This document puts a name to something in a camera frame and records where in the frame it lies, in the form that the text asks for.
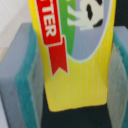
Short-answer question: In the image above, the white woven placemat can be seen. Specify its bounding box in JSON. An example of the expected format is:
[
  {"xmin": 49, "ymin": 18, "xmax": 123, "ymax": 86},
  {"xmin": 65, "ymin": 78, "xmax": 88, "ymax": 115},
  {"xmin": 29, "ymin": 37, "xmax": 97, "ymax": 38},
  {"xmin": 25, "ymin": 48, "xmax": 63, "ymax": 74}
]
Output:
[{"xmin": 0, "ymin": 0, "xmax": 31, "ymax": 61}]

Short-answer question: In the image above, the gripper grey teal left finger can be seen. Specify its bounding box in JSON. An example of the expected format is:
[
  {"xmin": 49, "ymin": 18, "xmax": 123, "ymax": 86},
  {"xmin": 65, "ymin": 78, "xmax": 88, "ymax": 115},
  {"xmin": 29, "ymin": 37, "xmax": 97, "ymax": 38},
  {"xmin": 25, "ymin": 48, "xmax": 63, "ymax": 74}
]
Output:
[{"xmin": 0, "ymin": 23, "xmax": 44, "ymax": 128}]

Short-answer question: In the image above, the yellow toy butter box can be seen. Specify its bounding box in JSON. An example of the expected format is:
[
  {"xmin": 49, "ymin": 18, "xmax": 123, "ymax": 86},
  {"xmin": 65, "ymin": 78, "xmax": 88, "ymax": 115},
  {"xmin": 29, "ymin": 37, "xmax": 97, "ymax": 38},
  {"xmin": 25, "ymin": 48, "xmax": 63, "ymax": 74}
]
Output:
[{"xmin": 28, "ymin": 0, "xmax": 116, "ymax": 112}]

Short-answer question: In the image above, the gripper grey teal right finger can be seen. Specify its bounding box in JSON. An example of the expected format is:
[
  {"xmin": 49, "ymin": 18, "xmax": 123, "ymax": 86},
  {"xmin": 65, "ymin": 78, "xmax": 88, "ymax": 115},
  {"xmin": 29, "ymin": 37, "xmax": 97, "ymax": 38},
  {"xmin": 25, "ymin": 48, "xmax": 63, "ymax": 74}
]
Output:
[{"xmin": 107, "ymin": 26, "xmax": 128, "ymax": 128}]

